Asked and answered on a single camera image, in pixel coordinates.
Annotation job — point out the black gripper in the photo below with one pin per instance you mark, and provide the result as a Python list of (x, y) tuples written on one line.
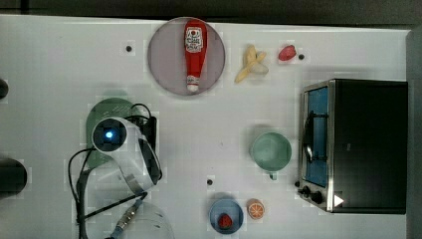
[(147, 126)]

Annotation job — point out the green mug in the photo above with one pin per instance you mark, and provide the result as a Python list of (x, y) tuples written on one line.
[(271, 151)]

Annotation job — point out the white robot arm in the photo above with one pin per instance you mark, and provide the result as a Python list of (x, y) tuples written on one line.
[(112, 196)]

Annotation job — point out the peeled toy banana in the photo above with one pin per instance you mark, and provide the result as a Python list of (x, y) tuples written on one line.
[(252, 64)]

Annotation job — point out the black toaster oven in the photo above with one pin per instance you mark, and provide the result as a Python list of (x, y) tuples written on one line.
[(353, 146)]

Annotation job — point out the toy orange half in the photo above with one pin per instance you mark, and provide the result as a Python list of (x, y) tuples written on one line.
[(255, 208)]

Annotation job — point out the toy strawberry on table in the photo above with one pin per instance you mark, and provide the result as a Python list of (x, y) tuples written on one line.
[(287, 53)]

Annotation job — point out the black cylinder cup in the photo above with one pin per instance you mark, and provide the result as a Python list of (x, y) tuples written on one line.
[(13, 177)]

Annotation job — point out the blue bowl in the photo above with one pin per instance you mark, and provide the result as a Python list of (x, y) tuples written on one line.
[(230, 207)]

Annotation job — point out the green plastic strainer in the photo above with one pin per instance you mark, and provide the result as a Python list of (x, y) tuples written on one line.
[(103, 130)]

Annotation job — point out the red strawberry in bowl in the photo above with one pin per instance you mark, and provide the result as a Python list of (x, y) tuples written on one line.
[(225, 222)]

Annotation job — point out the grey round plate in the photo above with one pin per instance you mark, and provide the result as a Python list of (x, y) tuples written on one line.
[(166, 58)]

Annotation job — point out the red ketchup bottle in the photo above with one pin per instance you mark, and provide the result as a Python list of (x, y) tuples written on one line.
[(195, 49)]

